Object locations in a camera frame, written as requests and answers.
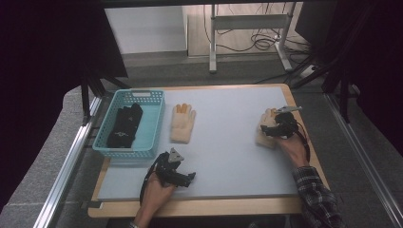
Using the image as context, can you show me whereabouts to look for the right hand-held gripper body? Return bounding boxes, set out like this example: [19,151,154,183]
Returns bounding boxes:
[274,105,303,140]

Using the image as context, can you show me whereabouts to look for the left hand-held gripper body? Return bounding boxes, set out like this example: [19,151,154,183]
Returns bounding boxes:
[155,147,186,187]

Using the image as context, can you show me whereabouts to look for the beige glove orange fingertips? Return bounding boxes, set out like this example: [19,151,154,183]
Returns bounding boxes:
[170,103,198,144]
[255,107,283,149]

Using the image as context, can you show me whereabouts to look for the teal plastic basket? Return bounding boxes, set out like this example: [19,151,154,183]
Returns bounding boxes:
[92,88,166,160]

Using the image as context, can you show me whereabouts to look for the person's left hand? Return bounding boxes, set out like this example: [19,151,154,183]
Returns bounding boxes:
[143,173,177,208]

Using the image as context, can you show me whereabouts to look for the person's right hand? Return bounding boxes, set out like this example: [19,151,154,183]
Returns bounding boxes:
[275,134,311,169]

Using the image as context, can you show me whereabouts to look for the grey foam mat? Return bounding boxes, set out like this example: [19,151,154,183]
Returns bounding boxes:
[97,86,300,201]

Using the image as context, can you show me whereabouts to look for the white power strip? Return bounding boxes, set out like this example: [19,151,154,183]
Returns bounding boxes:
[298,64,318,79]

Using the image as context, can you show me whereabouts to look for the black tripod stand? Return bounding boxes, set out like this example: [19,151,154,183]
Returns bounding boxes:
[291,47,354,124]
[79,67,131,126]

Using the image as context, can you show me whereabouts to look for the dark curtain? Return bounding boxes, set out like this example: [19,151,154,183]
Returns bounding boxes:
[0,0,128,212]
[329,0,403,157]

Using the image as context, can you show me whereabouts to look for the white panel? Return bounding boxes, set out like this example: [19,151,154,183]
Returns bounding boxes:
[104,6,188,55]

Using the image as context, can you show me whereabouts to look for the right hand-held gripper cable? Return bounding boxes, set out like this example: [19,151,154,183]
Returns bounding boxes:
[296,122,312,165]

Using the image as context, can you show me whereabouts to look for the hand-held gripper cable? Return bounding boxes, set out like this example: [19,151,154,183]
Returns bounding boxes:
[139,151,170,205]
[296,122,312,165]

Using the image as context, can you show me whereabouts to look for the left hand-held gripper cable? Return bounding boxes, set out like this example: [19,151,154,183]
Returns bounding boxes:
[139,151,170,205]

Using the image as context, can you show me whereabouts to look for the aluminium rail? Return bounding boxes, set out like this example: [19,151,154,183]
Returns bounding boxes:
[32,96,103,228]
[324,93,403,227]

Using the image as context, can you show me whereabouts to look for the black floor cables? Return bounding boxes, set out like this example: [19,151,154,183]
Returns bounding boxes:
[202,3,313,55]

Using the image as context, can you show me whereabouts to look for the white metal desk frame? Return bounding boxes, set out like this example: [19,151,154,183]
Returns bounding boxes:
[208,3,294,74]

